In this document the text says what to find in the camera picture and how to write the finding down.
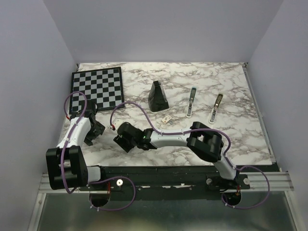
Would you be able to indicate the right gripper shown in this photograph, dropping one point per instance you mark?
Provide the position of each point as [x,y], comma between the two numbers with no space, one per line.
[121,141]

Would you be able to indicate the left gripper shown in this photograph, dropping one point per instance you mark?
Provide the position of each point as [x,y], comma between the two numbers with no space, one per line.
[99,129]

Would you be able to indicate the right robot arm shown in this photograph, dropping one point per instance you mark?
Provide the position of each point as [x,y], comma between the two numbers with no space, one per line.
[204,142]

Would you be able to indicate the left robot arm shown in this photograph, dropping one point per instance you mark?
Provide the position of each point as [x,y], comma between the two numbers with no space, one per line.
[65,163]

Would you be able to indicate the black white chessboard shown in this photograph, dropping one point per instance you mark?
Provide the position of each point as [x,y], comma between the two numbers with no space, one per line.
[103,86]

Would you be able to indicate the small staple box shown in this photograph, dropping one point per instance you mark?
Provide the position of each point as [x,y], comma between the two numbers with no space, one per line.
[166,119]

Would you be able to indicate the black wedge stand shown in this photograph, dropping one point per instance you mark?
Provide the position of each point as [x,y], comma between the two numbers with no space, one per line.
[157,99]

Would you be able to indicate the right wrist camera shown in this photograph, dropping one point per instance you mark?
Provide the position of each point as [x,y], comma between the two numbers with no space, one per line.
[116,123]

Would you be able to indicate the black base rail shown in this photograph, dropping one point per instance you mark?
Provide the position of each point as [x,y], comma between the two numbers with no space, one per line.
[165,183]

